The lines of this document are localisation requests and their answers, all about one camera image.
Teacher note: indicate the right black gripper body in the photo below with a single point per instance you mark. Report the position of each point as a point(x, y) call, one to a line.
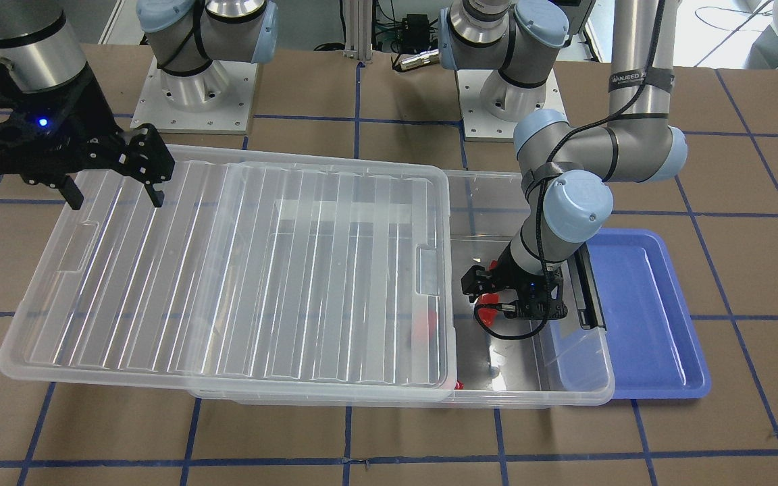
point(87, 111)

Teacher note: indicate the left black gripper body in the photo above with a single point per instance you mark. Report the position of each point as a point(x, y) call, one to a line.
point(512, 277)

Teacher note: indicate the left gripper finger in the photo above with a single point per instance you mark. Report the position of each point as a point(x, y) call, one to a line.
point(491, 310)
point(473, 293)

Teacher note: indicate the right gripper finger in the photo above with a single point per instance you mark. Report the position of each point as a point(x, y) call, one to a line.
point(156, 196)
point(70, 192)

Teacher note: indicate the clear plastic box lid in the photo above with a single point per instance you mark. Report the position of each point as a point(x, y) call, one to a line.
point(266, 271)

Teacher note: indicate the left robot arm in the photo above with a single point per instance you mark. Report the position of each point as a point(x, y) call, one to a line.
point(566, 169)

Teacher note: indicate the clear plastic storage box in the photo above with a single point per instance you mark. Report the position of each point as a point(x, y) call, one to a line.
point(563, 365)

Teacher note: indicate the blue plastic tray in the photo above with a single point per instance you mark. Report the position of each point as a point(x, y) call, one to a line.
point(653, 344)

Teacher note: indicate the black box latch handle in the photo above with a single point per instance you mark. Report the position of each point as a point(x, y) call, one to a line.
point(584, 290)

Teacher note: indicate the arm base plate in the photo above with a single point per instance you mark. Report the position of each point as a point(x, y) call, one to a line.
point(491, 113)
point(217, 101)

